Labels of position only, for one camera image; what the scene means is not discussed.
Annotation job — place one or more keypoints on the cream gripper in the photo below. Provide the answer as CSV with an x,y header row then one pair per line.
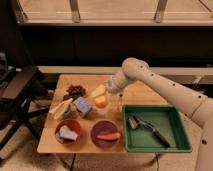
x,y
100,90

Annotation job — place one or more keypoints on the small orange apple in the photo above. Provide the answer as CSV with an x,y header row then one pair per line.
x,y
101,102

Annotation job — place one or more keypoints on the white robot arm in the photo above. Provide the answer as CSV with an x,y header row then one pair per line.
x,y
197,107

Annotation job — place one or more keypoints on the white paper cup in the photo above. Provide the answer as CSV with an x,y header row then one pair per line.
x,y
105,110

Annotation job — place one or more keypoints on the blue box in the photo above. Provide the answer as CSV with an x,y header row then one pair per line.
x,y
82,106

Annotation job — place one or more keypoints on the dark grapes bunch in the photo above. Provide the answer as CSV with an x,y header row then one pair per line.
x,y
74,91

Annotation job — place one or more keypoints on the purple bowl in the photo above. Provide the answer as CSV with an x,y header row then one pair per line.
x,y
103,127

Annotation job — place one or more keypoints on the orange carrot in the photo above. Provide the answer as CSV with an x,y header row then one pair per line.
x,y
109,137

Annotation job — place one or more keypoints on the yellow banana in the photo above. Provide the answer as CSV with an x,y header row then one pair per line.
x,y
58,111

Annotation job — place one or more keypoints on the red bowl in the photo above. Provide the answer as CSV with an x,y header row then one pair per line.
x,y
73,125

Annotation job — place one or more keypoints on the blue grey cloth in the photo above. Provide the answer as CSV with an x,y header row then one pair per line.
x,y
66,133

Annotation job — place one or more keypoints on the green plastic tray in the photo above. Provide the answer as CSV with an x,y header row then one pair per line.
x,y
165,119

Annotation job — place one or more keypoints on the black chair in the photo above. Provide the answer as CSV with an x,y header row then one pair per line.
x,y
15,102

